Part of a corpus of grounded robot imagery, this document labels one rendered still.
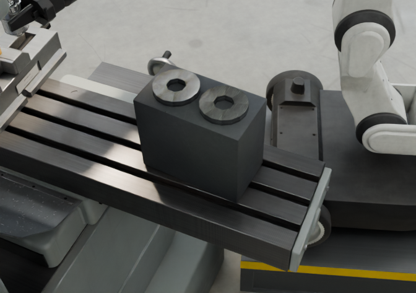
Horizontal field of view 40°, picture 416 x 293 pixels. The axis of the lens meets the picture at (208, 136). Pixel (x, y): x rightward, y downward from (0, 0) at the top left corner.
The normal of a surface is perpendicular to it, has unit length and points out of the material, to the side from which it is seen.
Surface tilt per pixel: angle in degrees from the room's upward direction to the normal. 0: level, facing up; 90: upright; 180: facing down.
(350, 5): 90
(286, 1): 0
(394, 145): 90
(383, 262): 0
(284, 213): 0
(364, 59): 90
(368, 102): 90
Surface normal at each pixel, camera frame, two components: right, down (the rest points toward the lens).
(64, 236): 0.91, 0.29
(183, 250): -0.03, -0.67
